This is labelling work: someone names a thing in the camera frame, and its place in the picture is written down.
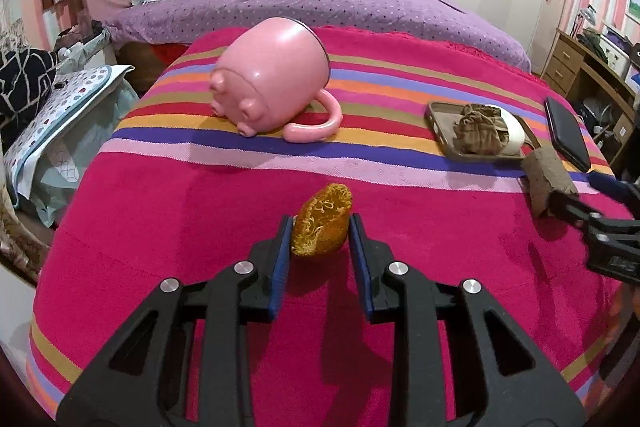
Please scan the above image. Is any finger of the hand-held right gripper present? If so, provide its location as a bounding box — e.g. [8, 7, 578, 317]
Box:
[548, 189, 608, 230]
[586, 169, 640, 208]

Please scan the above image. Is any crumpled brown cloth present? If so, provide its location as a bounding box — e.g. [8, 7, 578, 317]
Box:
[452, 103, 511, 155]

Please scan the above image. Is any pink pig cup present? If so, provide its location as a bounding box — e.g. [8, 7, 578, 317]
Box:
[209, 18, 343, 142]

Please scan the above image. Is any cardboard tube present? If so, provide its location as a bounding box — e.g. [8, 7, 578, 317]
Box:
[522, 146, 580, 217]

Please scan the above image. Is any black patterned cloth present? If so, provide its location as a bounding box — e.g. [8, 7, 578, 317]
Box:
[0, 48, 62, 132]

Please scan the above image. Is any striped pink blanket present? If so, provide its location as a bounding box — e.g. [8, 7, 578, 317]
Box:
[27, 26, 636, 420]

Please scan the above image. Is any brown rectangular tray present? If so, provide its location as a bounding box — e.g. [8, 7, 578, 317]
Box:
[426, 101, 542, 164]

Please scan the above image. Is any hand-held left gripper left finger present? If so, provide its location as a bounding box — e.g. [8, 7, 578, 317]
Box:
[56, 214, 296, 427]

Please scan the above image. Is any polka-dot cloth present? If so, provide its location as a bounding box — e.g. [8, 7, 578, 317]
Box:
[2, 64, 136, 208]

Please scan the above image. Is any orange peel piece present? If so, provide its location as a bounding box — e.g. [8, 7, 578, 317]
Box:
[291, 183, 352, 259]

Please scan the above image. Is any wooden desk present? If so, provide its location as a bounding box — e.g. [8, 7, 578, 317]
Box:
[542, 29, 640, 168]

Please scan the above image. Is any black phone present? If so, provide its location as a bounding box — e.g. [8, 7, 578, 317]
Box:
[544, 96, 592, 172]

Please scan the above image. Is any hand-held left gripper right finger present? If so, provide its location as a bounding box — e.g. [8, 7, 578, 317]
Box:
[348, 213, 586, 427]

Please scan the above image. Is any white round block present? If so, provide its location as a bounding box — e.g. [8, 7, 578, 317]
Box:
[492, 107, 527, 156]

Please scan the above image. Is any purple dotted bedspread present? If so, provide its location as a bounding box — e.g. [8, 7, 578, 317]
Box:
[102, 0, 532, 72]

